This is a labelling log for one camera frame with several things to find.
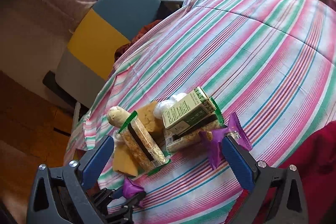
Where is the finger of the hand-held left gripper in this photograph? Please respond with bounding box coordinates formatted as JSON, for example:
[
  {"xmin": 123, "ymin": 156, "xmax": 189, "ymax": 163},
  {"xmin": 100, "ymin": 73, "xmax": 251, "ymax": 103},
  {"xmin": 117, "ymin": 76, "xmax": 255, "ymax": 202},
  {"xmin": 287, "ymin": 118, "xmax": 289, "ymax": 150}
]
[
  {"xmin": 104, "ymin": 207, "xmax": 135, "ymax": 224},
  {"xmin": 92, "ymin": 188, "xmax": 147, "ymax": 210}
]

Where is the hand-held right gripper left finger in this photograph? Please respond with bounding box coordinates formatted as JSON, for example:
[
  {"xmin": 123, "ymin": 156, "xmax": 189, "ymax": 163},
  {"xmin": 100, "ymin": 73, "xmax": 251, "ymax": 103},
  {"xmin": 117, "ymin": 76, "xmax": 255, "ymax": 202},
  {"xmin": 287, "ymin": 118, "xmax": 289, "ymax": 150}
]
[{"xmin": 26, "ymin": 135, "xmax": 115, "ymax": 224}]

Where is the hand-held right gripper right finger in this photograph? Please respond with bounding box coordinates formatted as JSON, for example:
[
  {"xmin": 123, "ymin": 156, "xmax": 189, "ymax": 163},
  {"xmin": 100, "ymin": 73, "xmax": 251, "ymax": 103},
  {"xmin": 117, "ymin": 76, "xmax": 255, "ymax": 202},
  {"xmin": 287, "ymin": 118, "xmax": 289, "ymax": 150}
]
[{"xmin": 221, "ymin": 135, "xmax": 309, "ymax": 224}]

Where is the purple snack packet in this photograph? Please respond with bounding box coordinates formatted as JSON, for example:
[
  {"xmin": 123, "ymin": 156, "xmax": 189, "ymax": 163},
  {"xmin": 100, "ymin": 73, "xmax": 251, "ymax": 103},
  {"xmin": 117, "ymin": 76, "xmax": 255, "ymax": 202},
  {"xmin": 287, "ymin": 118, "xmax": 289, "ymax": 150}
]
[
  {"xmin": 123, "ymin": 177, "xmax": 146, "ymax": 207},
  {"xmin": 199, "ymin": 112, "xmax": 253, "ymax": 170}
]

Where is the yellow sponge cake wedge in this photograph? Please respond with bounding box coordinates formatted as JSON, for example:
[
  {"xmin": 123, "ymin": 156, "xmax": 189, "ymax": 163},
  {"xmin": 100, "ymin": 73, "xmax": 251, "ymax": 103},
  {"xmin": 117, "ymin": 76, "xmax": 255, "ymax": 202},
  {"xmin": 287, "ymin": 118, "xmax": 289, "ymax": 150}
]
[{"xmin": 112, "ymin": 144, "xmax": 139, "ymax": 177}]

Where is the green-ended rice cracker packet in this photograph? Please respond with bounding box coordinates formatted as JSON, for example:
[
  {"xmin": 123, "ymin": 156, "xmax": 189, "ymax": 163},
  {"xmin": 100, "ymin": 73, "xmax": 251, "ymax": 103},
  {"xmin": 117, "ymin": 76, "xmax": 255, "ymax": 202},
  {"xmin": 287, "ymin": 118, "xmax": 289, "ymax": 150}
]
[
  {"xmin": 117, "ymin": 111, "xmax": 171, "ymax": 175},
  {"xmin": 164, "ymin": 98, "xmax": 226, "ymax": 152}
]

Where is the beige bread roll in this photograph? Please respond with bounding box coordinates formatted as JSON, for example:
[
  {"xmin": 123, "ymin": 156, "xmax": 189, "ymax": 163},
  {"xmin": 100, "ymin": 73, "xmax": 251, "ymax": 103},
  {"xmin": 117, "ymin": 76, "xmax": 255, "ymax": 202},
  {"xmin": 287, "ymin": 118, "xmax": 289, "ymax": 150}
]
[{"xmin": 107, "ymin": 106, "xmax": 130, "ymax": 126}]

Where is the yellow sponge cake block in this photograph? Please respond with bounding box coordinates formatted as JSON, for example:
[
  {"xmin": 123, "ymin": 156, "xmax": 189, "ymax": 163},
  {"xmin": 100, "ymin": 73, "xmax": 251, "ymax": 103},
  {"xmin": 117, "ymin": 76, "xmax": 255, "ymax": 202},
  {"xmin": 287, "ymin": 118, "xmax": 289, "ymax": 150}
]
[{"xmin": 136, "ymin": 101, "xmax": 164, "ymax": 134}]

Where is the green and cream box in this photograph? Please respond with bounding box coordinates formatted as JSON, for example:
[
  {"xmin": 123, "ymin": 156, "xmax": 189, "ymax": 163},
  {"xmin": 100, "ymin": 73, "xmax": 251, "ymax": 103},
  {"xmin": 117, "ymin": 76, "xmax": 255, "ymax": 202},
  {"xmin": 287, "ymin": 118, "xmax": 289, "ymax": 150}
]
[{"xmin": 162, "ymin": 86, "xmax": 217, "ymax": 132}]

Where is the clear bag of white buns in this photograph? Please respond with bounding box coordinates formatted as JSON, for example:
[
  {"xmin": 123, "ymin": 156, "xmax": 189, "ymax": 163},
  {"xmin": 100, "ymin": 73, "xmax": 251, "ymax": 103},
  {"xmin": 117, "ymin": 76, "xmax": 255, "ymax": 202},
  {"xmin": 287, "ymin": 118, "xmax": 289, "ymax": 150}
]
[{"xmin": 154, "ymin": 93, "xmax": 187, "ymax": 119}]

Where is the striped bed sheet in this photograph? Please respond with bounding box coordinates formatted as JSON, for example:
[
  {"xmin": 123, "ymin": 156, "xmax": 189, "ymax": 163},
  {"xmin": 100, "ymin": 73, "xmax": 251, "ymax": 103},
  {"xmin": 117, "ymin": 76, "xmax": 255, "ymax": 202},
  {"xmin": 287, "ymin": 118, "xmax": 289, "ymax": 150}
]
[{"xmin": 64, "ymin": 0, "xmax": 336, "ymax": 224}]

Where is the dark red cloth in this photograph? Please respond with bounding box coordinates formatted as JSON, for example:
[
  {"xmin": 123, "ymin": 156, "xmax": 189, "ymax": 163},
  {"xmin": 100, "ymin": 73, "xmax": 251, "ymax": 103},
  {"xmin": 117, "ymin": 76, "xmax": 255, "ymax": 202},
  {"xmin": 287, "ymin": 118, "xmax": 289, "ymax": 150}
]
[{"xmin": 114, "ymin": 19, "xmax": 163, "ymax": 62}]

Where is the blue yellow grey chair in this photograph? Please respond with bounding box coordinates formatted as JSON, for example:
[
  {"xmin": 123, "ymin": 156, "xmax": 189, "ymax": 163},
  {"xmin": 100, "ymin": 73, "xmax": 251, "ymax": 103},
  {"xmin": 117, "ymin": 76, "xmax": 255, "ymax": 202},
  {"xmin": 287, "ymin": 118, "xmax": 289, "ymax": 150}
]
[{"xmin": 43, "ymin": 0, "xmax": 189, "ymax": 111}]

